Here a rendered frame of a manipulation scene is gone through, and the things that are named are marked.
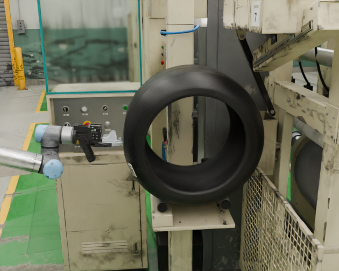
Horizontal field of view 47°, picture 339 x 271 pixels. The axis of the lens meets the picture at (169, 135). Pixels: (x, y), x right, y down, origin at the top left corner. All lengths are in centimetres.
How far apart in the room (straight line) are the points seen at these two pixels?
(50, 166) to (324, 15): 109
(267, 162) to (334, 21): 96
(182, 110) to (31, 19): 889
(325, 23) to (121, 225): 179
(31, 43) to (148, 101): 922
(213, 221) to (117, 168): 83
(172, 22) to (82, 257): 161
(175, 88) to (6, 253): 218
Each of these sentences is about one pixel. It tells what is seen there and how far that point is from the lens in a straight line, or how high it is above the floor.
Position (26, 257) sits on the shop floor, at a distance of 321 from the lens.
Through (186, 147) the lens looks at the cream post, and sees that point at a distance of 202.
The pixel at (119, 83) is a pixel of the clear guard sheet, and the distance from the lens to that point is 231.
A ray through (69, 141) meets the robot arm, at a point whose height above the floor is 120.
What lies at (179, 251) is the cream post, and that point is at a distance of 229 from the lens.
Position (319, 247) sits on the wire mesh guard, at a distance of 136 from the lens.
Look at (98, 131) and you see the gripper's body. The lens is 166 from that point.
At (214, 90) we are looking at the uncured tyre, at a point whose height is 142.
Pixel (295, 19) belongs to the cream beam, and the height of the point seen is 168.
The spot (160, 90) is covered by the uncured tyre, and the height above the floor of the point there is 142.
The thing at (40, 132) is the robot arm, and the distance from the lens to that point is 170.
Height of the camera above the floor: 170
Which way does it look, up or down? 17 degrees down
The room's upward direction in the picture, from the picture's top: 1 degrees counter-clockwise
